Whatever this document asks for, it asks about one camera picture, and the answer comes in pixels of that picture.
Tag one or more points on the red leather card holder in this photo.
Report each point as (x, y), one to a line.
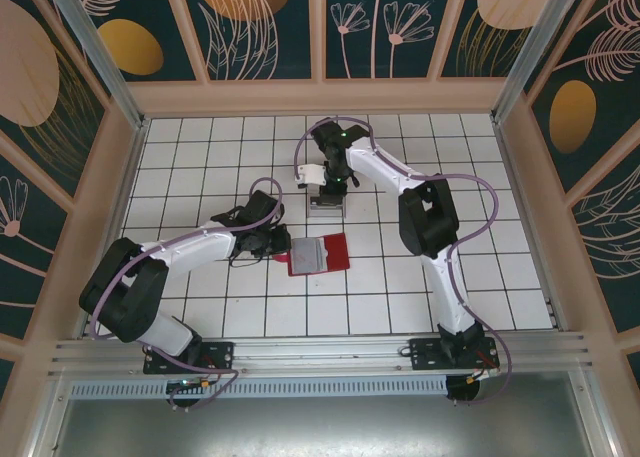
(337, 252)

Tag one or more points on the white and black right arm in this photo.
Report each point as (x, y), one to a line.
(380, 164)

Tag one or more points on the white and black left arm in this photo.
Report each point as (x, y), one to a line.
(200, 247)

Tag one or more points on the small circuit board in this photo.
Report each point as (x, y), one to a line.
(187, 384)

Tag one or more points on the grey metal sheet panel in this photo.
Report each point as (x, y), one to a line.
(320, 427)

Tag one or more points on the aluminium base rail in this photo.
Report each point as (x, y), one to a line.
(320, 352)

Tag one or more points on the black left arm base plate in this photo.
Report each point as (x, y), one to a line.
(220, 357)

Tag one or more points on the aluminium side rail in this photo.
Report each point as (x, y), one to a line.
(515, 177)
(129, 177)

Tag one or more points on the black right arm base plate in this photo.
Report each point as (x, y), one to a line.
(425, 354)

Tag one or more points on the aluminium corner post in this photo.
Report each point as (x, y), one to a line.
(530, 52)
(95, 52)

